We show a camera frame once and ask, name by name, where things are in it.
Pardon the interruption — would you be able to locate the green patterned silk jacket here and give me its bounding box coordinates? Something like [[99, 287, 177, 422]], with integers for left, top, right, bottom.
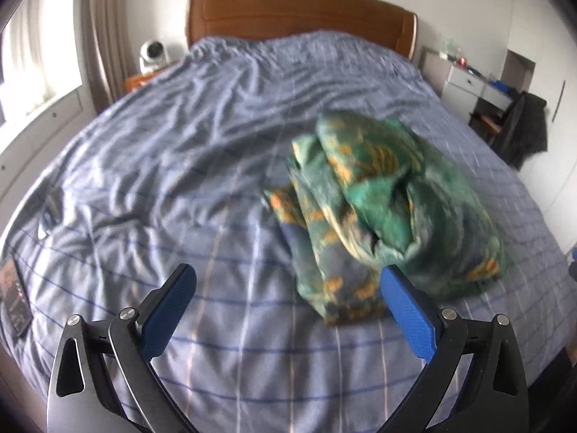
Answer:
[[265, 110, 506, 325]]

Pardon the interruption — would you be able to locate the black phone on bed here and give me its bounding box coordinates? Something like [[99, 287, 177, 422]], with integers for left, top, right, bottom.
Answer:
[[1, 258, 32, 337]]

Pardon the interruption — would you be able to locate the blue checked bed duvet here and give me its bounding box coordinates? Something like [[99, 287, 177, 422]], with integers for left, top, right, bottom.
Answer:
[[1, 32, 576, 432]]

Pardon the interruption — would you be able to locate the black coat on chair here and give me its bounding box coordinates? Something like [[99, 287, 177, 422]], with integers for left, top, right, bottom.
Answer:
[[491, 91, 548, 171]]

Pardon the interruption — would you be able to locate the white dresser desk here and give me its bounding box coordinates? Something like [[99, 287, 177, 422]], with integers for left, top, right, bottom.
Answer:
[[419, 49, 512, 124]]

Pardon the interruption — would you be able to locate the wooden nightstand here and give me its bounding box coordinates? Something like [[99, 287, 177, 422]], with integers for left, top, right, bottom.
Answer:
[[124, 67, 166, 94]]

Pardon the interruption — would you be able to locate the small white fan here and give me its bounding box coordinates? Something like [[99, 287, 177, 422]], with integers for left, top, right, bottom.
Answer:
[[139, 40, 169, 74]]

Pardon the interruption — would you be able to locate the white wardrobe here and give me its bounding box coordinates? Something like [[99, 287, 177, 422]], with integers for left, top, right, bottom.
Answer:
[[507, 0, 576, 254]]

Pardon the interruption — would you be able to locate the brown wooden headboard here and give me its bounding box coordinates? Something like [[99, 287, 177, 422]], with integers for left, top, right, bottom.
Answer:
[[186, 0, 418, 60]]

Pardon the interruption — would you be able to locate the beige curtain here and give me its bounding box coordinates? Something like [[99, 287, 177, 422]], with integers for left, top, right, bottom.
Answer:
[[79, 0, 136, 113]]

